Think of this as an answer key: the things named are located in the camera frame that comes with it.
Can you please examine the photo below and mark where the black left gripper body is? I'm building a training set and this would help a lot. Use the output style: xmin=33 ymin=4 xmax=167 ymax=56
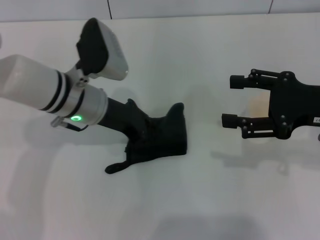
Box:
xmin=98 ymin=97 xmax=151 ymax=144

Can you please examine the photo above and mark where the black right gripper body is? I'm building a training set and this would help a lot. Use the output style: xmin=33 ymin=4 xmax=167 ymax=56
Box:
xmin=268 ymin=70 xmax=320 ymax=140

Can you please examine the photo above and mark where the dark rag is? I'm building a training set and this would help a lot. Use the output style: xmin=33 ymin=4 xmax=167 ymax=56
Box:
xmin=104 ymin=101 xmax=188 ymax=175

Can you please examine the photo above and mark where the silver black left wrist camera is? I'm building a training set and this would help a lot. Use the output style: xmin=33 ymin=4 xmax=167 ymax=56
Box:
xmin=75 ymin=17 xmax=130 ymax=81

